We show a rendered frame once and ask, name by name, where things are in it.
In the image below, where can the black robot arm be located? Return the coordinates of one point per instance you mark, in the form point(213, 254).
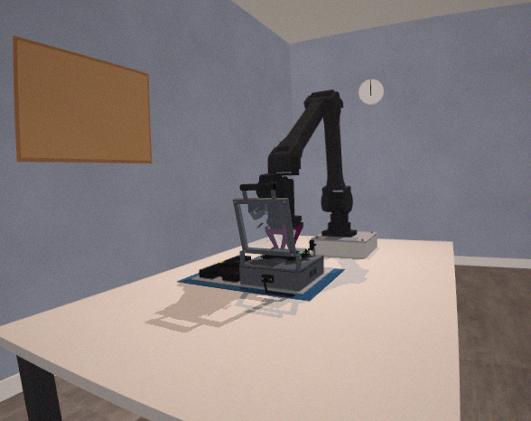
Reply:
point(280, 162)

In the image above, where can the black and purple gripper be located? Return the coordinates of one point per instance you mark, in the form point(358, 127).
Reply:
point(296, 220)

